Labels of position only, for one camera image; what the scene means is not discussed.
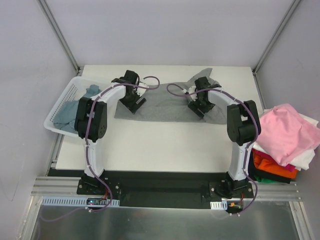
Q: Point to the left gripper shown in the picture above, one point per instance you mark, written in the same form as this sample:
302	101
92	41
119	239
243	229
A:
135	104

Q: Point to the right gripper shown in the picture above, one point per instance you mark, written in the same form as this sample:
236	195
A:
200	110

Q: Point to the grey t-shirt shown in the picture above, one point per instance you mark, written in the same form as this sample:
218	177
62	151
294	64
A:
161	106

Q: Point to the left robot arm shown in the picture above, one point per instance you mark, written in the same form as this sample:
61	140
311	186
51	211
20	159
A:
91	121

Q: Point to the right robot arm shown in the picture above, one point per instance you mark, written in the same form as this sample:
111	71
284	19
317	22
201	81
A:
242	121

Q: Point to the white plastic laundry basket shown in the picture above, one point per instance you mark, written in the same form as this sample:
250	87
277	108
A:
75	89

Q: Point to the blue-grey t-shirt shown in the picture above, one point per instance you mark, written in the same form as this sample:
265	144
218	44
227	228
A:
66	116

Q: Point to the black t-shirt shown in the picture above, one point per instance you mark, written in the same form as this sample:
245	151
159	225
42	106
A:
253	171

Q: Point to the orange t-shirt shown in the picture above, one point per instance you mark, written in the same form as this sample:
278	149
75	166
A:
266	163

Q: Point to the green t-shirt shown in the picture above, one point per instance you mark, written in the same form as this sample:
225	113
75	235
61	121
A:
263	180

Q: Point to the white t-shirt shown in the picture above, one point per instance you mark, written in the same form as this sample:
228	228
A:
300	155

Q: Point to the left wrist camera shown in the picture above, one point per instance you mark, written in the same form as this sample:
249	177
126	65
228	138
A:
142	88

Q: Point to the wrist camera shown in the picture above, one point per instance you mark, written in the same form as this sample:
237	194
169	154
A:
142	88
190	93

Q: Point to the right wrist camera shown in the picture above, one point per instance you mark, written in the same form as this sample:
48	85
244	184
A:
190	93

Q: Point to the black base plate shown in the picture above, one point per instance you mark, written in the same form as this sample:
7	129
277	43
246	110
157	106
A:
176	190

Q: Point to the right cable duct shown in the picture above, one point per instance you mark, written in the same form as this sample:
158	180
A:
219	205

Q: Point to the cable duct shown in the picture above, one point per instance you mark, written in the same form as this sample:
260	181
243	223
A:
219	205
79	202

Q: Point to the aluminium frame post left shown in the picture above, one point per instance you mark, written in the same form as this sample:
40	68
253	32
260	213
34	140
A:
59	35

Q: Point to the aluminium frame post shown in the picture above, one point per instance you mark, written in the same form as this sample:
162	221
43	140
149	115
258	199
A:
294	5
59	35

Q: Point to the aluminium front rail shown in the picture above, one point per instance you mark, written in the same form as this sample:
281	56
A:
67	186

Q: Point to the left cable duct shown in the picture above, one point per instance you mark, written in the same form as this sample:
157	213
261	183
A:
79	202

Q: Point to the aluminium frame post right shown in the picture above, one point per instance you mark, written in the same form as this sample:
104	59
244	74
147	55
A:
294	5

